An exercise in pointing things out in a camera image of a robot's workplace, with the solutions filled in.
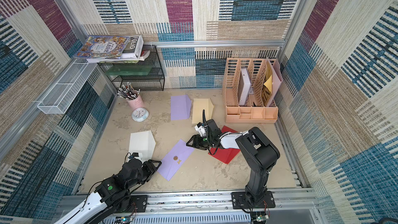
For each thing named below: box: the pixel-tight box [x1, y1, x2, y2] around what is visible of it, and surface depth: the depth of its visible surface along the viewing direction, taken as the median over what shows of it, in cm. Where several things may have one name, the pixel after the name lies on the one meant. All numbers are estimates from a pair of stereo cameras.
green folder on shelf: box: [105, 64, 153, 76], surface depth 101 cm
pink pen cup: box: [125, 94, 144, 110], surface depth 107 cm
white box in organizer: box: [237, 67, 252, 106], surface depth 101 cm
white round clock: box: [131, 107, 150, 123], surface depth 106 cm
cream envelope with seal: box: [191, 98, 215, 124], surface depth 114 cm
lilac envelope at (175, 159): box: [157, 138, 195, 182], surface depth 89 cm
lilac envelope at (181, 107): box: [171, 94, 192, 121], surface depth 111 cm
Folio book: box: [85, 35, 151, 63], surface depth 82 cm
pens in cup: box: [117, 81, 141, 101], surface depth 101 cm
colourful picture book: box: [73, 35, 131, 59], surface depth 83 cm
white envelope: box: [128, 130, 156, 163], surface depth 97 cm
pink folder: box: [263, 57, 284, 107], surface depth 91 cm
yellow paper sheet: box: [263, 74, 273, 94], surface depth 90 cm
